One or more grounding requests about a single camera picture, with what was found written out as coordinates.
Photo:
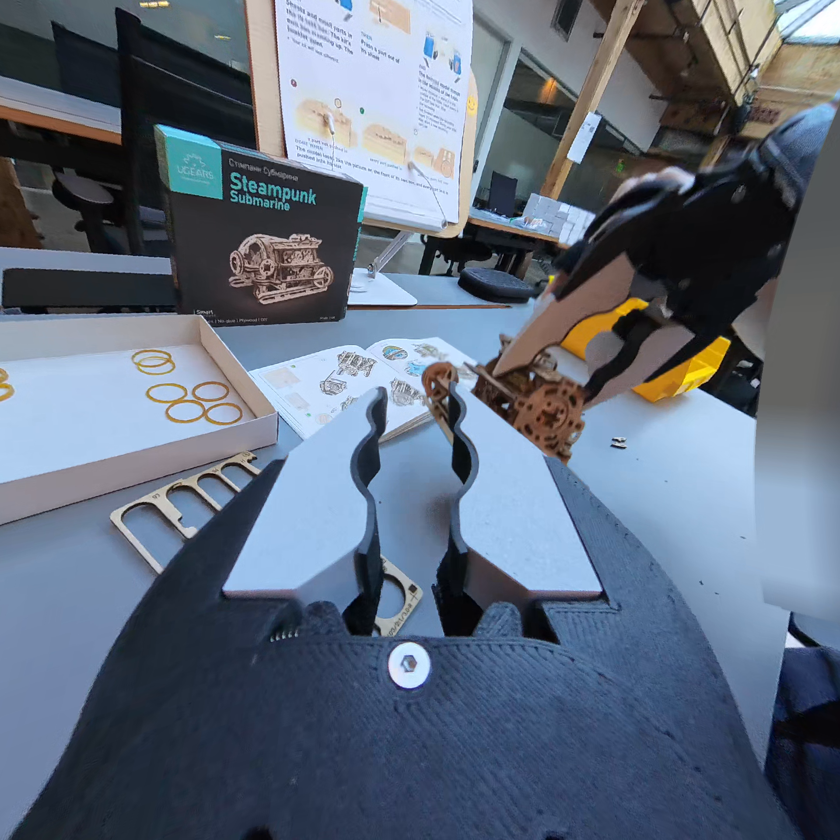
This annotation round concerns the black model kit box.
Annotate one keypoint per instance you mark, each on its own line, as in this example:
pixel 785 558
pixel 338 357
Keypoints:
pixel 262 275

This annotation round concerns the black stool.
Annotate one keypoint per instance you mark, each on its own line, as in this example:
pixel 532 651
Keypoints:
pixel 82 193

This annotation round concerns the stack of small white boxes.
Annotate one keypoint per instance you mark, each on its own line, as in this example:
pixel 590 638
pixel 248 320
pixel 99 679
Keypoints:
pixel 558 213

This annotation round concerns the black chair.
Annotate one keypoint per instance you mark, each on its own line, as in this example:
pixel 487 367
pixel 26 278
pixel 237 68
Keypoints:
pixel 164 98
pixel 82 65

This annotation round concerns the yellow plastic bin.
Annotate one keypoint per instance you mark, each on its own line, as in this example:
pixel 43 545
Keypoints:
pixel 689 384

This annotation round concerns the person's dark trousers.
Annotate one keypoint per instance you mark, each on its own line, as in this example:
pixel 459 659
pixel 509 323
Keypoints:
pixel 810 689

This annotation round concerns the laminated instruction sheet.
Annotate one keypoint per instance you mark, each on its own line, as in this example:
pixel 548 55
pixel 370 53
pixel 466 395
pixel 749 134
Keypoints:
pixel 380 79

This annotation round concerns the empty wooden part frame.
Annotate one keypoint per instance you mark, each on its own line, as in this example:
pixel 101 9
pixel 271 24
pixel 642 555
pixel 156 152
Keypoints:
pixel 167 491

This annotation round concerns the person's right hand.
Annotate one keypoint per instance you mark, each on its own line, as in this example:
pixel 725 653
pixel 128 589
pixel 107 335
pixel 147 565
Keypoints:
pixel 649 182

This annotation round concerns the black round stool seat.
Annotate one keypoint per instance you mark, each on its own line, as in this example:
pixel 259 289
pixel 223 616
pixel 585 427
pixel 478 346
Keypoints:
pixel 495 283

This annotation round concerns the shallow white cardboard tray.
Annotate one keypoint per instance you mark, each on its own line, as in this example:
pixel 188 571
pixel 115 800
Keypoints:
pixel 79 420

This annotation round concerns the instruction poster on stand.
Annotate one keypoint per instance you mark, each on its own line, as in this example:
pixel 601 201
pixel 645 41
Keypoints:
pixel 262 98

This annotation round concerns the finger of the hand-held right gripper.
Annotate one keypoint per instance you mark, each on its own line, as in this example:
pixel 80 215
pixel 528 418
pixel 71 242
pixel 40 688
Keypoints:
pixel 577 308
pixel 666 351

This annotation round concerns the group of yellow rubber bands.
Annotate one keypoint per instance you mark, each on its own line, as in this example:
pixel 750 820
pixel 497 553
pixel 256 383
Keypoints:
pixel 147 393

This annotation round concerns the wooden support post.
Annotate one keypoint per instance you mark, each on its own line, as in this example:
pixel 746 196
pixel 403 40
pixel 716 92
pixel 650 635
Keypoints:
pixel 597 85

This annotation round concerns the white paper notice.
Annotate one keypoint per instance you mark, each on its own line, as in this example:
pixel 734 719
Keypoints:
pixel 584 136

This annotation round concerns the black foam bar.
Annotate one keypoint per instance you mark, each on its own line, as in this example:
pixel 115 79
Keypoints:
pixel 85 287

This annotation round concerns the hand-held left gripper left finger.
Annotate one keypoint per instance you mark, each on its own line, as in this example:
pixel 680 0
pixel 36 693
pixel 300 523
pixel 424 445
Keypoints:
pixel 308 525

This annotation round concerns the black computer monitor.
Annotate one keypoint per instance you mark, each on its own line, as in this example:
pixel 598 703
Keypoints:
pixel 502 193

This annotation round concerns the open instruction booklet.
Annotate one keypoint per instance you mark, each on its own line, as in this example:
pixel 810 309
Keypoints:
pixel 295 387

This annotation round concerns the white document stand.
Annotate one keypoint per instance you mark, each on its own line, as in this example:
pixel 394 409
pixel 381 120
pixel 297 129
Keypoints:
pixel 387 292

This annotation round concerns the wooden submarine model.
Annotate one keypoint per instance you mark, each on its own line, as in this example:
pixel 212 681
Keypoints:
pixel 544 413

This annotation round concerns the white desk with wooden edge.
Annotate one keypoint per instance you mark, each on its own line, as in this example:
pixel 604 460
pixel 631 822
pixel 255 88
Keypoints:
pixel 39 98

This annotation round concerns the wooden work table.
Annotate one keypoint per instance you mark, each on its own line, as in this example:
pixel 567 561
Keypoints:
pixel 499 226

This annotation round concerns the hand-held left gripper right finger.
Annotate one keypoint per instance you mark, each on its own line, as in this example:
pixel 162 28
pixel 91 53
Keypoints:
pixel 518 525

